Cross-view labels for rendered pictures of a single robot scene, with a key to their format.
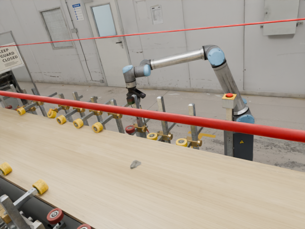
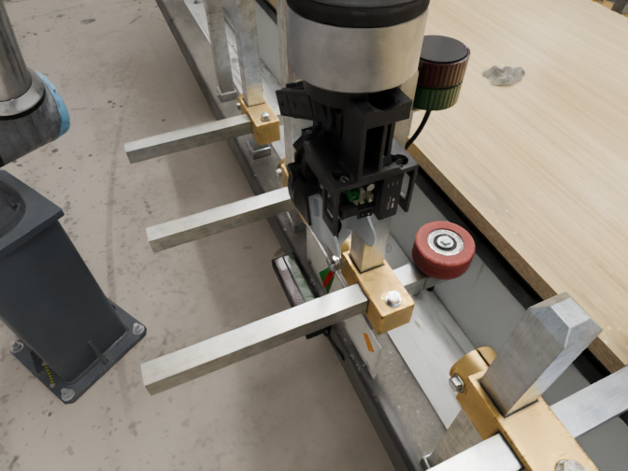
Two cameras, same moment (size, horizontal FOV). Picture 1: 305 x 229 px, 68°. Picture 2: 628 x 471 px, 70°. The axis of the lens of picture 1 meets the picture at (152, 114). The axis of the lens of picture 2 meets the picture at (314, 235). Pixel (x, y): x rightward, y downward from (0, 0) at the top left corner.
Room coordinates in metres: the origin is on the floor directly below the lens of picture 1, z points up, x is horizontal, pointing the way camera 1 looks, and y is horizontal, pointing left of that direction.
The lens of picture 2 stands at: (2.07, 0.24, 1.37)
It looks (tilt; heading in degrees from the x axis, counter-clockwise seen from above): 49 degrees down; 209
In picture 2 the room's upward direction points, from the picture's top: straight up
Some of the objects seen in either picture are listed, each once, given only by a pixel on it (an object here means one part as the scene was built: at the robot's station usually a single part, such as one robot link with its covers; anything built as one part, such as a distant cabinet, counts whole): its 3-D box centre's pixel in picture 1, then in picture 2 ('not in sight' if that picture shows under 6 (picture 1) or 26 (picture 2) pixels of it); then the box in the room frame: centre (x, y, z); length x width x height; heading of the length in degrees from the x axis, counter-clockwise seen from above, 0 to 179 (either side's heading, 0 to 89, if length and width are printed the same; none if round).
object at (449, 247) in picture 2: (130, 132); (437, 265); (1.64, 0.21, 0.85); 0.08 x 0.08 x 0.11
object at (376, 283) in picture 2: (139, 128); (374, 280); (1.71, 0.14, 0.85); 0.14 x 0.06 x 0.05; 53
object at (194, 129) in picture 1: (194, 132); (249, 72); (1.39, -0.28, 0.90); 0.04 x 0.04 x 0.48; 53
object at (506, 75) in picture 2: (134, 163); (506, 72); (1.16, 0.18, 0.91); 0.09 x 0.07 x 0.02; 128
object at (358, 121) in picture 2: (132, 92); (352, 142); (1.80, 0.13, 1.15); 0.09 x 0.08 x 0.12; 53
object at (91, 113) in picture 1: (96, 110); not in sight; (2.05, 0.53, 0.95); 0.50 x 0.04 x 0.04; 143
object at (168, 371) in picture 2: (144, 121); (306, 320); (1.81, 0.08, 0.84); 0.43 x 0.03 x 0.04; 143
